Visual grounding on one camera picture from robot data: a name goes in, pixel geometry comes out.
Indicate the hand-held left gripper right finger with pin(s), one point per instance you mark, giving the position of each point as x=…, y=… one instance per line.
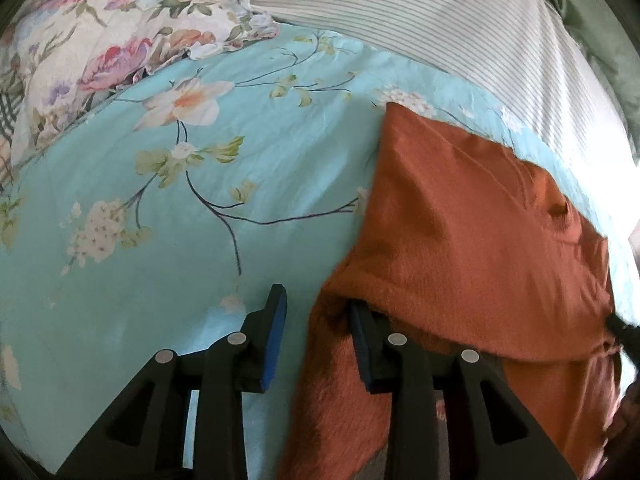
x=361, y=345

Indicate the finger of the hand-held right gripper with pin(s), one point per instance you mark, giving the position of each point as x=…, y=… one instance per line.
x=626, y=332

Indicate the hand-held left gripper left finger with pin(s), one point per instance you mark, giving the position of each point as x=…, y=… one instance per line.
x=275, y=340

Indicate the rust orange sweater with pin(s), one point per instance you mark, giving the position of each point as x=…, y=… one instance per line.
x=460, y=240

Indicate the turquoise floral bed sheet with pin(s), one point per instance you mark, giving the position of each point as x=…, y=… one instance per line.
x=200, y=200

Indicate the green cloth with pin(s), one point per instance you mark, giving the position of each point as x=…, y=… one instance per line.
x=595, y=25

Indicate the striped white blanket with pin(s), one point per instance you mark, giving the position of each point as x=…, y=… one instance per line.
x=450, y=25

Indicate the floral pillow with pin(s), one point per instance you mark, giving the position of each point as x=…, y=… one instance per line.
x=115, y=45

